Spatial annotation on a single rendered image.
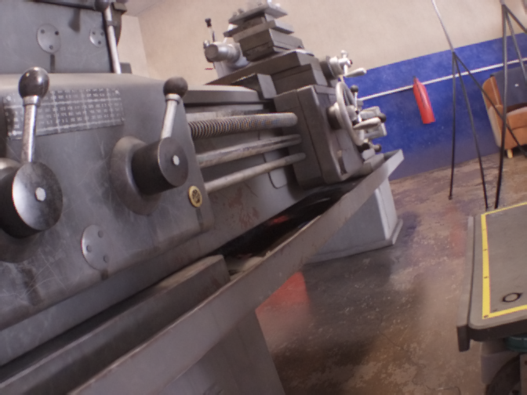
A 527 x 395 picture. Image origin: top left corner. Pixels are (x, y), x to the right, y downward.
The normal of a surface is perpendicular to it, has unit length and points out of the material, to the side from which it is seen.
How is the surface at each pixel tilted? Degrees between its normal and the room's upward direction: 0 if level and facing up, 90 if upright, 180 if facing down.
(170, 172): 90
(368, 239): 90
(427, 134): 90
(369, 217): 90
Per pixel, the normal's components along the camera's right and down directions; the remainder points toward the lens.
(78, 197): 0.88, -0.23
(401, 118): -0.37, 0.17
